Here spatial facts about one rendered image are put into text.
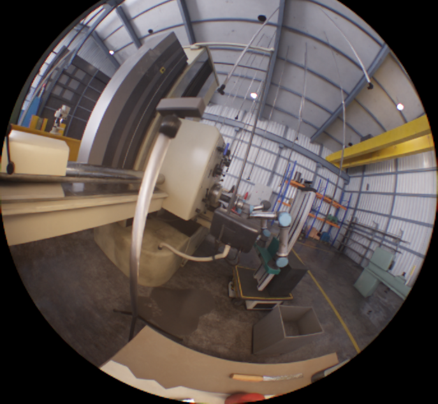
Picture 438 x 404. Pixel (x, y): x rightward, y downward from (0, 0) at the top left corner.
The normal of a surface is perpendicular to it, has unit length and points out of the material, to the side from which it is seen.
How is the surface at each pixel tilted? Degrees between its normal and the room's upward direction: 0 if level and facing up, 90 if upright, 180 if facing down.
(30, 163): 90
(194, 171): 90
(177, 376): 0
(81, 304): 0
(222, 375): 0
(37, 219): 90
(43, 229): 90
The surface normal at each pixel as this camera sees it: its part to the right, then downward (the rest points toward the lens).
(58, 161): 0.91, 0.37
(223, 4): -0.40, 0.91
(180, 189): -0.18, -0.01
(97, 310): 0.37, -0.93
